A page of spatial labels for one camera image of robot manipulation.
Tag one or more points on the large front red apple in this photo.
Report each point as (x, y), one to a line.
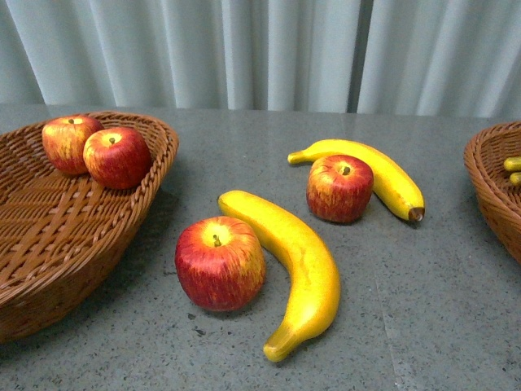
(220, 263)

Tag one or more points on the red apple in basket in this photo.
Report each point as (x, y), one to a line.
(117, 158)

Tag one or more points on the left brown wicker basket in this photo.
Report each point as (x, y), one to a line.
(61, 236)

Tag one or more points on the brown wicker basket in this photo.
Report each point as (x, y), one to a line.
(61, 236)
(498, 199)

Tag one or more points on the large front yellow banana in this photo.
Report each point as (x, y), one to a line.
(315, 289)

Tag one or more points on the right brown wicker basket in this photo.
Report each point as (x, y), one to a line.
(498, 199)

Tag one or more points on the white pleated curtain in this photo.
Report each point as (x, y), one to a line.
(426, 58)

